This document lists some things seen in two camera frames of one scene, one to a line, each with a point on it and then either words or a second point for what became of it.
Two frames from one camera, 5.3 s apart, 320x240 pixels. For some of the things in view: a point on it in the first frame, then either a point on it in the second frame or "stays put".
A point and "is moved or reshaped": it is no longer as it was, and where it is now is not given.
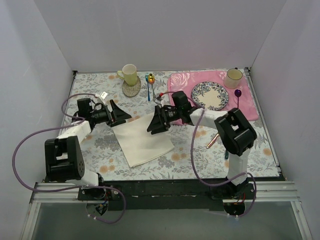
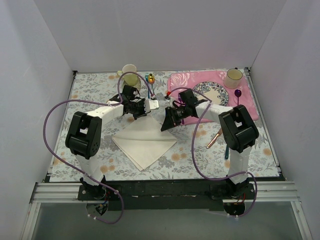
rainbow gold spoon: [151, 80] stays put
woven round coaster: [133, 90] stays put
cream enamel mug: [233, 78] stays put
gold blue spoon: [147, 78] stays put
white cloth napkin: [139, 145] is moved or reshaped
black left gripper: [110, 115] -> [141, 108]
